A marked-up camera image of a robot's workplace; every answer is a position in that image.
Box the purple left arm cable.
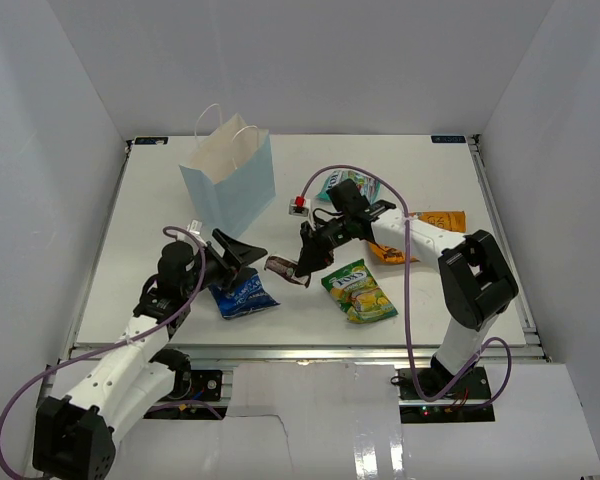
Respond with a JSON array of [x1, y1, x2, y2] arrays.
[[0, 225, 226, 479]]

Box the brown chocolate bar wrapper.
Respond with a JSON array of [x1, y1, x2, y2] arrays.
[[264, 255, 311, 288]]

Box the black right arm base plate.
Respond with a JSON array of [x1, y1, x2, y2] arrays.
[[395, 367, 494, 401]]

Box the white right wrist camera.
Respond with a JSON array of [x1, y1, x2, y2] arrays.
[[288, 196, 312, 217]]

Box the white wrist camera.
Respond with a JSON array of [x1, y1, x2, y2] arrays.
[[288, 196, 312, 217], [186, 220, 204, 242]]

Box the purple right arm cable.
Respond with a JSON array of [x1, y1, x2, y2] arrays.
[[299, 164, 513, 403]]

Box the blue Kettle chips bag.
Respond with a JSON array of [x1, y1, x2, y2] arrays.
[[209, 267, 280, 320]]

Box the light blue paper bag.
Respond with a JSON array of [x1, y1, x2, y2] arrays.
[[180, 113, 276, 238]]

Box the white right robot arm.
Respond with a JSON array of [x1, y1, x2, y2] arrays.
[[290, 179, 519, 399]]

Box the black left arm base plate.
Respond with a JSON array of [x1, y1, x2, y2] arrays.
[[169, 370, 223, 402]]

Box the teal Fox's mint candy bag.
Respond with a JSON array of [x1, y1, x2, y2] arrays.
[[316, 169, 380, 203]]

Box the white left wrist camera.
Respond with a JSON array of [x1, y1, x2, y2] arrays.
[[186, 220, 204, 242]]

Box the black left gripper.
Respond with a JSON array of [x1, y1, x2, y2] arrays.
[[182, 229, 267, 298]]

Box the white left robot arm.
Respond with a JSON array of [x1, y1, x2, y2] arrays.
[[32, 227, 267, 479]]

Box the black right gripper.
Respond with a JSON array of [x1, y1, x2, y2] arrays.
[[295, 214, 354, 277]]

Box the green Fox's candy bag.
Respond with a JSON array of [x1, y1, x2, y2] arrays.
[[321, 259, 398, 324]]

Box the orange Kettle chips bag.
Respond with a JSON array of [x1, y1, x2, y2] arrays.
[[367, 210, 467, 266]]

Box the aluminium front frame rail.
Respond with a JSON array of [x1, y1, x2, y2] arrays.
[[70, 344, 546, 361]]

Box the white front cover sheet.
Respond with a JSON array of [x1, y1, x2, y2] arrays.
[[110, 363, 600, 479]]

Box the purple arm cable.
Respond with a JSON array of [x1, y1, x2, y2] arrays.
[[299, 164, 513, 403], [0, 225, 226, 479]]

